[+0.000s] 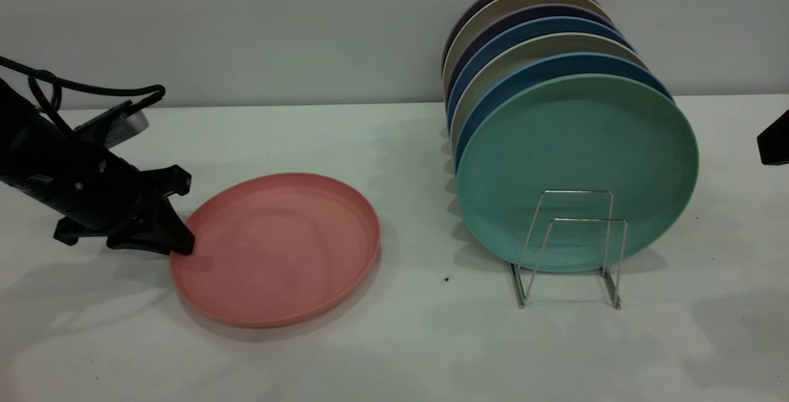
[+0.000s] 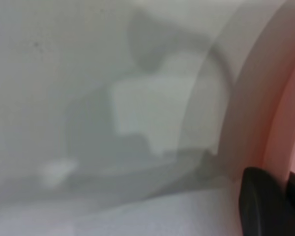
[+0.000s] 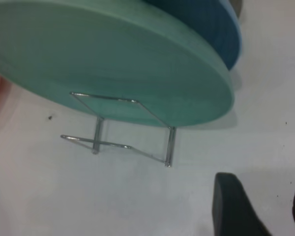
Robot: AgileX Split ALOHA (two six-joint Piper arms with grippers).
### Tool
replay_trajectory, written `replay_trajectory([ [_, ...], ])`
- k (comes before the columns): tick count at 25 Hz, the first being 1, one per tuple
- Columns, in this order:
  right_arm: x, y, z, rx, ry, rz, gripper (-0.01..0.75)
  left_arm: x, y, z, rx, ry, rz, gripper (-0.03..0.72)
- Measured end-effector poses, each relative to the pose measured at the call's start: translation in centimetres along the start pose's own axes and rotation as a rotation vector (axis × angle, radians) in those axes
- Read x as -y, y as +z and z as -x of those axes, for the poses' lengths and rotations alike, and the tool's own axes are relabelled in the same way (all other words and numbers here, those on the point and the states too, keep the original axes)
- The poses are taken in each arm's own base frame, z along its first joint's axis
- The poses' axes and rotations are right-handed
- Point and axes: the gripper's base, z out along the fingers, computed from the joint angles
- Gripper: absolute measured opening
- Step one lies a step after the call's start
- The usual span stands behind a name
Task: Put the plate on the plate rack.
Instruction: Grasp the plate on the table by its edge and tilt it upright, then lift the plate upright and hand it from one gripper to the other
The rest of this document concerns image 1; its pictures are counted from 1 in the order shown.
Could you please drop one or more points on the green round plate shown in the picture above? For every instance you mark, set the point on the green round plate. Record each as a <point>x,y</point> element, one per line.
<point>576,143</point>

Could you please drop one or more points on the blue round plate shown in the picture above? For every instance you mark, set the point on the blue round plate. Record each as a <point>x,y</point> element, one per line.
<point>524,78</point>
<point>530,26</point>

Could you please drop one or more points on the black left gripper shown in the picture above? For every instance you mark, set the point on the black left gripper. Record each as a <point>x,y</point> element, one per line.
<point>117,198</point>

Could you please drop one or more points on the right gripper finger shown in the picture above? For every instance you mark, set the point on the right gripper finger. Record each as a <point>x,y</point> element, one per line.
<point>776,140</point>

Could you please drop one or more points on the pink round plate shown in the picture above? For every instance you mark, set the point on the pink round plate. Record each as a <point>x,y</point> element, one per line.
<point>277,251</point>

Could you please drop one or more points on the navy purple round plate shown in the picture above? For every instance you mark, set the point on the navy purple round plate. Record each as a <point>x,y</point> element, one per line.
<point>542,12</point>

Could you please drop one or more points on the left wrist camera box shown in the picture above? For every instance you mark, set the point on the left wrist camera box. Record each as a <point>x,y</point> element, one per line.
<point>117,124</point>

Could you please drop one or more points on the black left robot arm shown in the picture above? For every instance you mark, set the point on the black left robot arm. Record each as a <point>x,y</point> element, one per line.
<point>24,149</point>

